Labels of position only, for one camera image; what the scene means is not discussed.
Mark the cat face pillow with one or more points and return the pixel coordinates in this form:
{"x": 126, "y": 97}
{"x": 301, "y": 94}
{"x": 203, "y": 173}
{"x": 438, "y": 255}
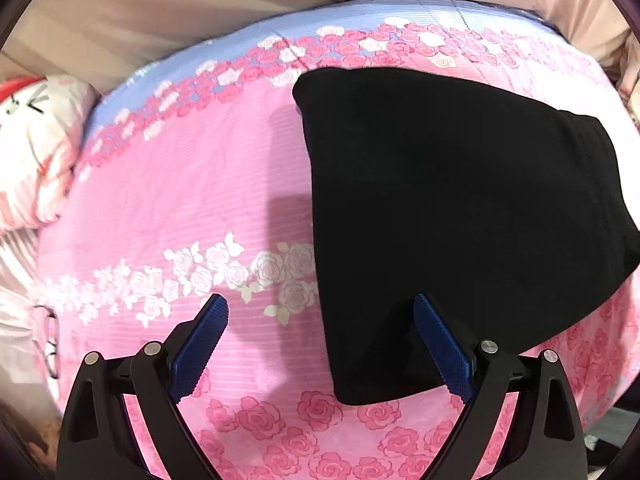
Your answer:
{"x": 40, "y": 160}

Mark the pink floral bedsheet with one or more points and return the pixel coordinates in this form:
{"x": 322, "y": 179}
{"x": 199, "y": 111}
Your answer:
{"x": 175, "y": 185}

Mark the brown soft object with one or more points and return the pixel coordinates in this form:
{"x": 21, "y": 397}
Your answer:
{"x": 42, "y": 440}

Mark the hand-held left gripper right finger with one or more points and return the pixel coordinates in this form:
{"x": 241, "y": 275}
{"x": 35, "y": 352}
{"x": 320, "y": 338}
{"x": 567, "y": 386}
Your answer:
{"x": 442, "y": 350}

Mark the beige curtain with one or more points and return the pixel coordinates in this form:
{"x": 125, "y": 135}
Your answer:
{"x": 150, "y": 20}

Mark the black pants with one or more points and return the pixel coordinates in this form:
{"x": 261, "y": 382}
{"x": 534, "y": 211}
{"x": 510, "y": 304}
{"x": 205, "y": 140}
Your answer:
{"x": 450, "y": 200}

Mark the black eyeglasses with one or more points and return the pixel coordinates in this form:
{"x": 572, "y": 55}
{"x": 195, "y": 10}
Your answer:
{"x": 53, "y": 355}

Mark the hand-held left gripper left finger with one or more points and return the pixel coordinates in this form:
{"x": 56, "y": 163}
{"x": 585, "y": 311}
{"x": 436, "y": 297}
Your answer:
{"x": 200, "y": 347}

